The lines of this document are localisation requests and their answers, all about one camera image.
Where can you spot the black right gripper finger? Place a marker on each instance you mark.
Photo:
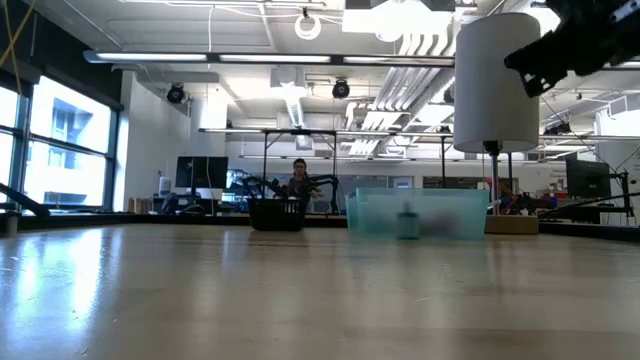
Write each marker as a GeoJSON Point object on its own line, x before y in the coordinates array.
{"type": "Point", "coordinates": [542, 80]}
{"type": "Point", "coordinates": [542, 52]}

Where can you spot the green white usb charger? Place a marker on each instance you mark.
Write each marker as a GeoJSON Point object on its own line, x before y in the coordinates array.
{"type": "Point", "coordinates": [407, 225]}

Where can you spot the black background robot arm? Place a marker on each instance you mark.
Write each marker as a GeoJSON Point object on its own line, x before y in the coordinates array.
{"type": "Point", "coordinates": [325, 179]}

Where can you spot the white table lamp wooden base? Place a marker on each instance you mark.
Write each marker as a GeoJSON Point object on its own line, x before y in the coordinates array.
{"type": "Point", "coordinates": [495, 80]}

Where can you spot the black computer monitor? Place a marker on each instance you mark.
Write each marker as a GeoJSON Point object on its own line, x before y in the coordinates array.
{"type": "Point", "coordinates": [587, 179]}
{"type": "Point", "coordinates": [200, 172]}

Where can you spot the white ceiling ducts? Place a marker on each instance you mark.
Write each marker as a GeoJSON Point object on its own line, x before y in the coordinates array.
{"type": "Point", "coordinates": [400, 90]}

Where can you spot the teal translucent plastic bin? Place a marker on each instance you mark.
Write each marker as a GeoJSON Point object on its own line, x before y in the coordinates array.
{"type": "Point", "coordinates": [375, 215]}

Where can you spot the person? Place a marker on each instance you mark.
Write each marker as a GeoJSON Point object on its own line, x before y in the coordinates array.
{"type": "Point", "coordinates": [300, 185]}

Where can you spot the black mesh basket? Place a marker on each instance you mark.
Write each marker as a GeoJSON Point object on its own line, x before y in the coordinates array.
{"type": "Point", "coordinates": [277, 215]}

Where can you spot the white jug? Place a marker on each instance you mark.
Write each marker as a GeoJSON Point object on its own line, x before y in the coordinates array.
{"type": "Point", "coordinates": [165, 186]}

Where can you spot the long ceiling light bar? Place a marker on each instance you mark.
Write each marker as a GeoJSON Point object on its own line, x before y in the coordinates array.
{"type": "Point", "coordinates": [145, 57]}

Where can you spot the large glass window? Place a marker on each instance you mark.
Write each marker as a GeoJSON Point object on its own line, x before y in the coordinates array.
{"type": "Point", "coordinates": [67, 150]}

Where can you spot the black background workstation frame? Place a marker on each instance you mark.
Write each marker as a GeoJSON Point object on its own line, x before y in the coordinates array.
{"type": "Point", "coordinates": [300, 132]}

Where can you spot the grey cylinder post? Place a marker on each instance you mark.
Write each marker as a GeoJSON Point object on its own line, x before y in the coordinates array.
{"type": "Point", "coordinates": [10, 223]}

